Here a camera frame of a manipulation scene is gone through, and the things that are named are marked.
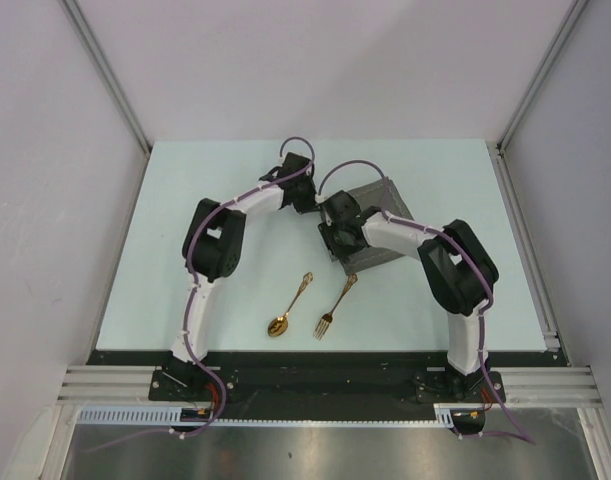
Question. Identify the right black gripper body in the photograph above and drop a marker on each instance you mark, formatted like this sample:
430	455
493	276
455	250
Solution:
335	239

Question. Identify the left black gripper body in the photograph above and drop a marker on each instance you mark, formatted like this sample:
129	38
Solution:
305	200

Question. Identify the gold fork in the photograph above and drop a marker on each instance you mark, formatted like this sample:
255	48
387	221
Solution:
326	319

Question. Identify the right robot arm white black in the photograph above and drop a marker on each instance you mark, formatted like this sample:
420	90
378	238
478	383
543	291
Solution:
459	271

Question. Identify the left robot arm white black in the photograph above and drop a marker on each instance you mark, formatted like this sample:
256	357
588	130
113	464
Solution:
212	251

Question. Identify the gold spoon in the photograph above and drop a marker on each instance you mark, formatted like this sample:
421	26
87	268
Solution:
279	325

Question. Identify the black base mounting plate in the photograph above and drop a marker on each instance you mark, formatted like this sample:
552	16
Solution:
381	386

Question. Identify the right aluminium side rail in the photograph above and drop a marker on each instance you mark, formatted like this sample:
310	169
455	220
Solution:
540	295

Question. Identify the front aluminium frame rail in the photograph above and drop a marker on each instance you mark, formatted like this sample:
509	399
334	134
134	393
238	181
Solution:
537	387

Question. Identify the left aluminium frame post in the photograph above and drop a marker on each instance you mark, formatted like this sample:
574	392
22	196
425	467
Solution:
99	60

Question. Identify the aluminium frame post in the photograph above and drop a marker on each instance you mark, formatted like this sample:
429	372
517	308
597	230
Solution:
562	36
99	60

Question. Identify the right aluminium frame post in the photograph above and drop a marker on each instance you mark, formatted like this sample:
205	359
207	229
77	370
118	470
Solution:
562	36

